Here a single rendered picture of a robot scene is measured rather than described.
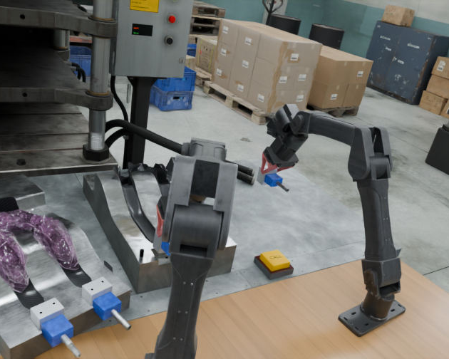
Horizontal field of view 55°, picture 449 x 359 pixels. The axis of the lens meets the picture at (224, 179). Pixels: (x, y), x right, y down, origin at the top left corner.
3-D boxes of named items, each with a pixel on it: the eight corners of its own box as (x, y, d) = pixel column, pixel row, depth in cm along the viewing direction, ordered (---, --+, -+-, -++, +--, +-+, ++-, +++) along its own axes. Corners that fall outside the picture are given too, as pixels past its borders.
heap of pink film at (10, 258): (88, 265, 99) (89, 237, 95) (8, 298, 86) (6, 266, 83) (33, 213, 113) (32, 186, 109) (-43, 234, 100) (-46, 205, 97)
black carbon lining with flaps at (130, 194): (204, 241, 113) (209, 211, 109) (145, 252, 105) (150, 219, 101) (154, 179, 139) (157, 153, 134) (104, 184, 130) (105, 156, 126)
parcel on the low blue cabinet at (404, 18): (411, 27, 734) (417, 10, 722) (398, 25, 717) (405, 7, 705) (392, 23, 765) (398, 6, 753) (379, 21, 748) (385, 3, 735)
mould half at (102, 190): (230, 272, 115) (240, 230, 109) (136, 294, 101) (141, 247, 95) (158, 184, 151) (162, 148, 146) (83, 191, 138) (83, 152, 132)
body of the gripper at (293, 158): (263, 149, 136) (274, 134, 131) (287, 148, 142) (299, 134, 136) (271, 167, 133) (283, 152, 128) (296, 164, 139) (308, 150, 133)
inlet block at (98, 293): (138, 332, 88) (140, 312, 86) (117, 343, 84) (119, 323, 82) (101, 295, 95) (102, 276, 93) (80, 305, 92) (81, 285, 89)
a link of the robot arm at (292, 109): (267, 118, 134) (285, 90, 126) (288, 118, 139) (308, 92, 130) (281, 147, 129) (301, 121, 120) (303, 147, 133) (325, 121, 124)
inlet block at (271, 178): (291, 196, 138) (296, 181, 136) (279, 199, 136) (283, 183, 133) (268, 179, 148) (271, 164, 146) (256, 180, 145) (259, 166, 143)
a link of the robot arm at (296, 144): (277, 134, 133) (288, 120, 128) (291, 134, 136) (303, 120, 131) (286, 152, 130) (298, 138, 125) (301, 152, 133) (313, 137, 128)
